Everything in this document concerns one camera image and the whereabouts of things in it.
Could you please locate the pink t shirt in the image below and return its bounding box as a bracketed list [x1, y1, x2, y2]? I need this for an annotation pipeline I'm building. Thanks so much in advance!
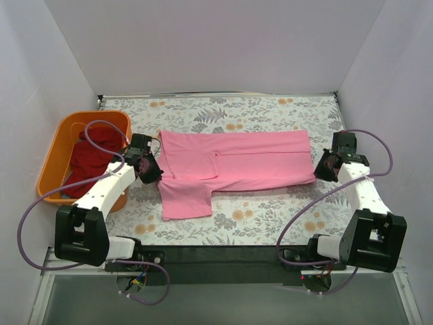
[158, 130, 315, 221]

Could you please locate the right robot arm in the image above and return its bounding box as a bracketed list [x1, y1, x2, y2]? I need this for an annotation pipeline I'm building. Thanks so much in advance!
[306, 131, 407, 273]

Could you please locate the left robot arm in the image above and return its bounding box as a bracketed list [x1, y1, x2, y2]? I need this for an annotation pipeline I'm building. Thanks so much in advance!
[54, 133, 163, 271]

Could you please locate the red t shirt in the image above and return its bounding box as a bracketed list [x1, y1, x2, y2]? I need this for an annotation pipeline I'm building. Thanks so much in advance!
[64, 127, 124, 186]

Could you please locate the orange plastic basket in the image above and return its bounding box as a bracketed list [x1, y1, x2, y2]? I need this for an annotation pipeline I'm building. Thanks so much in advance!
[37, 110, 132, 196]

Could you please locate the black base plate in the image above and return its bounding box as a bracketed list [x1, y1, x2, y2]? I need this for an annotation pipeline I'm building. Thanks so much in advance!
[104, 244, 349, 294]

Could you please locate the aluminium frame rail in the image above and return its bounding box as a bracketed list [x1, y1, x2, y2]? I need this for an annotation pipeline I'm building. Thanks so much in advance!
[30, 260, 422, 324]

